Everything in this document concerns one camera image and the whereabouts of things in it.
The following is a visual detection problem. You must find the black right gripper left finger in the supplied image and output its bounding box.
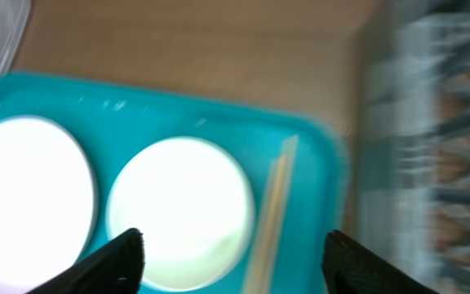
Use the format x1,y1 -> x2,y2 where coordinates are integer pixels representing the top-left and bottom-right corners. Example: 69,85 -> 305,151
28,228 -> 144,294

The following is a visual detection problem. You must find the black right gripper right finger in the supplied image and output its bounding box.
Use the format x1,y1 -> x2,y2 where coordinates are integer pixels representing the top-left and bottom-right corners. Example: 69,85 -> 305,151
321,229 -> 437,294

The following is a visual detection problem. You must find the white bowl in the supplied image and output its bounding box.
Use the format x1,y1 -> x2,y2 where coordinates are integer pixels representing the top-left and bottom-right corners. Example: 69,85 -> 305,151
106,136 -> 255,292

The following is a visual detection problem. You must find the pink plate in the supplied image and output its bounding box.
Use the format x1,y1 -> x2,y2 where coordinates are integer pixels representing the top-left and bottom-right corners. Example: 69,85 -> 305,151
0,117 -> 97,292

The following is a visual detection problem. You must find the grey dishwasher rack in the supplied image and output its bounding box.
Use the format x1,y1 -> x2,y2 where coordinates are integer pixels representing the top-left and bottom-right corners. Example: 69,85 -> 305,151
357,0 -> 470,293

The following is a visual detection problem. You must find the right wooden chopstick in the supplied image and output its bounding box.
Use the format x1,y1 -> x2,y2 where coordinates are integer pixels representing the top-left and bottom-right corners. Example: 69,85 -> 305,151
268,135 -> 299,292

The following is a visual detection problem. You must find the wooden chopstick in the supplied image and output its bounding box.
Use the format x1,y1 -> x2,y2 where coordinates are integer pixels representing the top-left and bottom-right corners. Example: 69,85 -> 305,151
268,135 -> 299,292
242,155 -> 287,294

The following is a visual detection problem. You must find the left wooden chopstick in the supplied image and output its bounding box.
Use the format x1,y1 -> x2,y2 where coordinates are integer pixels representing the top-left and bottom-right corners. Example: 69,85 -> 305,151
242,155 -> 287,294

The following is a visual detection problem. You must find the teal serving tray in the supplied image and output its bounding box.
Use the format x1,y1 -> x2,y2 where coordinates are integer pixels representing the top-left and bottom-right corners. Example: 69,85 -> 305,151
0,72 -> 348,294

